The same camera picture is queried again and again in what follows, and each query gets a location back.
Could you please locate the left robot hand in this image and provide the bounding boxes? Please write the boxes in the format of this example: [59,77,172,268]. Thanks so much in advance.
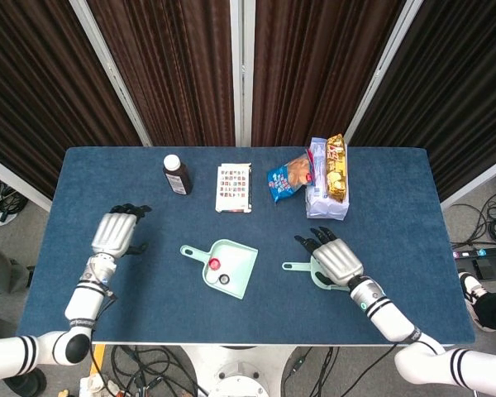
[90,203,153,261]

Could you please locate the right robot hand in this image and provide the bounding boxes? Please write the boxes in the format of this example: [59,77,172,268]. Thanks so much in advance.
[293,226,365,289]

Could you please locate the light green hand broom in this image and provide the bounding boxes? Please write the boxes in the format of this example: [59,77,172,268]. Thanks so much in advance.
[281,256,352,293]

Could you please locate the light green dustpan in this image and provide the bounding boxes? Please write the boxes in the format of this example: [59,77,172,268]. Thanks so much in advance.
[179,238,260,301]

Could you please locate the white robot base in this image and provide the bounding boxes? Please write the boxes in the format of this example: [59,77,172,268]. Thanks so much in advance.
[181,345,298,397]

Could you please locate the dark brown bottle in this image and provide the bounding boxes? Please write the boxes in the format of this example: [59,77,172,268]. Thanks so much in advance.
[162,154,193,196]

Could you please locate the white plastic package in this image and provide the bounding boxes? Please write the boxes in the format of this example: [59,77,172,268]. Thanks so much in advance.
[305,137,351,221]

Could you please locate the gold snack bag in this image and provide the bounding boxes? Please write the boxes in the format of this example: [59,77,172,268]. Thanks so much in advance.
[325,133,349,204]

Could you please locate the blue snack bag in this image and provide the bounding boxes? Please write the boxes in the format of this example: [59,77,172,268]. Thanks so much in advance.
[266,153,315,204]

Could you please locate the blue table cloth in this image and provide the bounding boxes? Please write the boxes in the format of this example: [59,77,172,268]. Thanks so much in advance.
[15,146,476,347]

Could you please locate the yellow floor strip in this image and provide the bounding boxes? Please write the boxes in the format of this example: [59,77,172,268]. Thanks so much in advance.
[89,345,107,377]

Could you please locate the white picture card pack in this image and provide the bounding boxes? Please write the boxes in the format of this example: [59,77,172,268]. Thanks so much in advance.
[214,162,254,215]

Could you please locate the white and black sneaker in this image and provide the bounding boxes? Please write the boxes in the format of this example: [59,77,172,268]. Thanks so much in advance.
[458,271,489,332]

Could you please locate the brown pleated curtain panel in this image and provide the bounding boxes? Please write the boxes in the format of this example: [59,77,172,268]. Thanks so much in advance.
[0,0,144,199]
[86,0,236,146]
[349,0,496,199]
[251,0,406,146]

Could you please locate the white partition frame post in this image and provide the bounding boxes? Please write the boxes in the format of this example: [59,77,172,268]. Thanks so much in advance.
[345,0,423,144]
[69,0,152,146]
[230,0,256,146]

